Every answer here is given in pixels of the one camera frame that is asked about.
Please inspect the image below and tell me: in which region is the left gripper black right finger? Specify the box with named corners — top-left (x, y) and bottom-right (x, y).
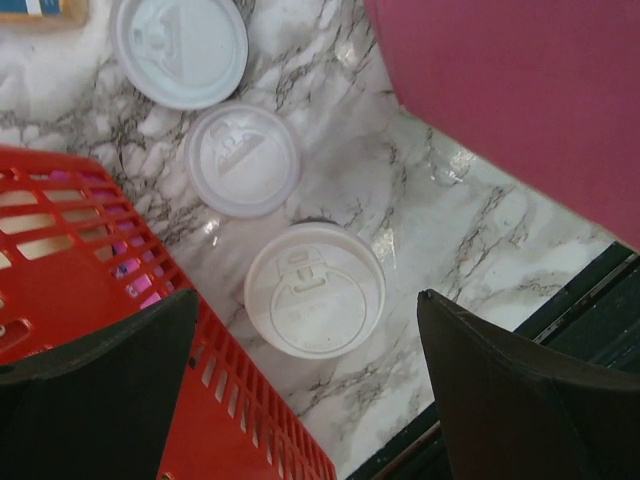
top-left (417, 290), bottom-right (639, 479)

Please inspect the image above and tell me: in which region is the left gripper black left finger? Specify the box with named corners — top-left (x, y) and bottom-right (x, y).
top-left (1, 289), bottom-right (198, 479)

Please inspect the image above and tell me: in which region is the white plastic cup lid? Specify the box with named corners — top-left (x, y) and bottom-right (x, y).
top-left (244, 222), bottom-right (386, 360)

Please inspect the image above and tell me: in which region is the pink and cream paper bag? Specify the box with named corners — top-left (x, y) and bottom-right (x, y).
top-left (365, 1), bottom-right (639, 248)

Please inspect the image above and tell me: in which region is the red plastic shopping basket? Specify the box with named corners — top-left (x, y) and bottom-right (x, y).
top-left (1, 146), bottom-right (336, 479)

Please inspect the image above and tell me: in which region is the loose white cup lid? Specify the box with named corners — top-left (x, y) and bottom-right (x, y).
top-left (184, 101), bottom-right (301, 218)

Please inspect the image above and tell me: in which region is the stack of white cup lids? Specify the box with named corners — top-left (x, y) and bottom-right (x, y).
top-left (109, 0), bottom-right (249, 110)

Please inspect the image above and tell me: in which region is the blue and tan small box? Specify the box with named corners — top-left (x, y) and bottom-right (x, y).
top-left (1, 0), bottom-right (89, 30)

